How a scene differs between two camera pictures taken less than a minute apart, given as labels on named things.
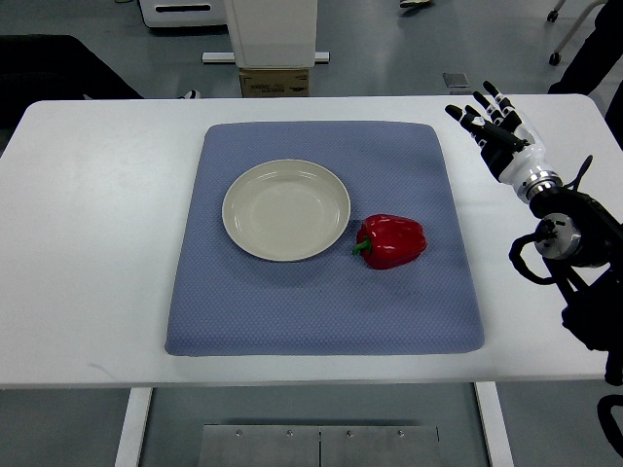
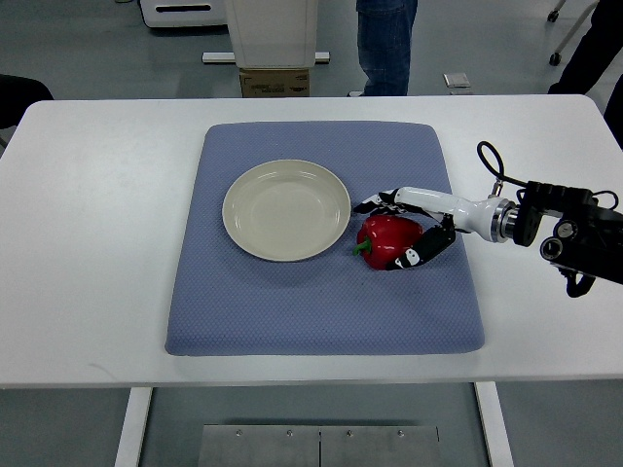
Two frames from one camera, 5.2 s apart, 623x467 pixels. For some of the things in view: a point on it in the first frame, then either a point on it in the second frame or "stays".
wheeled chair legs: (555, 57) stays
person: (416, 4) to (384, 43)
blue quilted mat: (233, 303) stays
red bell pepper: (386, 241) stays
